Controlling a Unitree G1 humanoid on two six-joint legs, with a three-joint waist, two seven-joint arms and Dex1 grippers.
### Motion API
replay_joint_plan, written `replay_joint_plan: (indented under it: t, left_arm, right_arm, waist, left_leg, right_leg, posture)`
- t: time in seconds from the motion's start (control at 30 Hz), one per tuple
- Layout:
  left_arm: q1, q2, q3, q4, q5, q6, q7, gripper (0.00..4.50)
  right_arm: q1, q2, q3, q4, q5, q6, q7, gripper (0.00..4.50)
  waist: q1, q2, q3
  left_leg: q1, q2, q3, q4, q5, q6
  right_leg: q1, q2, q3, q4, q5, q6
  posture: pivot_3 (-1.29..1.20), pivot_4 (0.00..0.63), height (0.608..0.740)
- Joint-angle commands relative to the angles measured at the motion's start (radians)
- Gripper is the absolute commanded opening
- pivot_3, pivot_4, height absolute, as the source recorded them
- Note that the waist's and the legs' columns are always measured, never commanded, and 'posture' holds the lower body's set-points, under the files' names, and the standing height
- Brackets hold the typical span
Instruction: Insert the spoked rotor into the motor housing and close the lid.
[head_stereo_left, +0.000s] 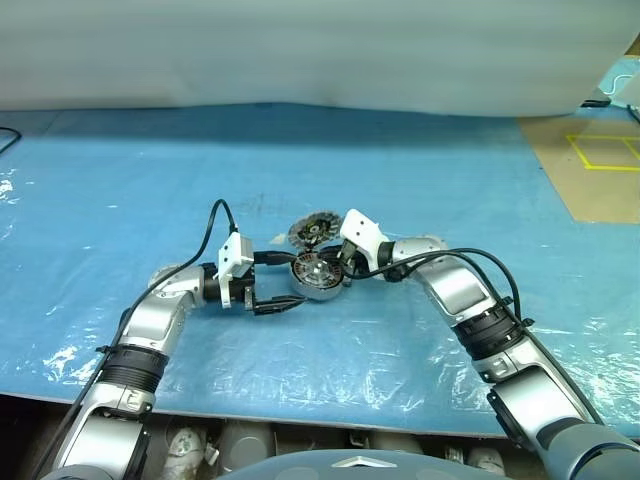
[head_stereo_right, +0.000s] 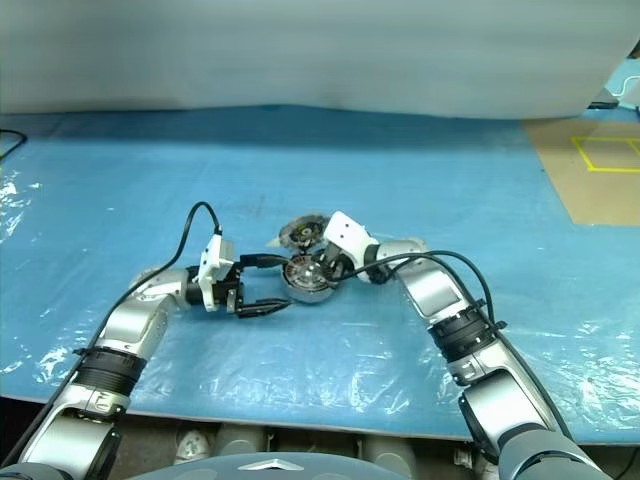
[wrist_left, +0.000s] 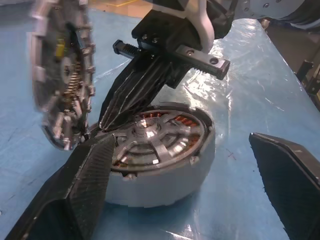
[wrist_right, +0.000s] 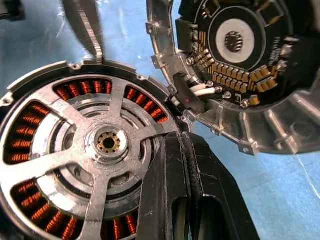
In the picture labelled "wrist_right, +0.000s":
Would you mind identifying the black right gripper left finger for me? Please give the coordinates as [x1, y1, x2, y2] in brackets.
[136, 131, 194, 240]

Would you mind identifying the finned motor lid with circuit board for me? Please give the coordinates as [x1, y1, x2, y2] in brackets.
[146, 0, 320, 157]

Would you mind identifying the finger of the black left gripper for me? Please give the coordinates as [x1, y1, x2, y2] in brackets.
[0, 0, 26, 21]
[61, 0, 105, 65]

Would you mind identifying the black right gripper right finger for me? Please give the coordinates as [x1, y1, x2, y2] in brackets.
[183, 131, 261, 240]

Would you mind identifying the motor housing with copper windings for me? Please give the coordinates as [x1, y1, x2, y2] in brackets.
[0, 59, 182, 240]

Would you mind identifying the blue table mat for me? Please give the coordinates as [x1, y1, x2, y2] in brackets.
[0, 0, 320, 240]

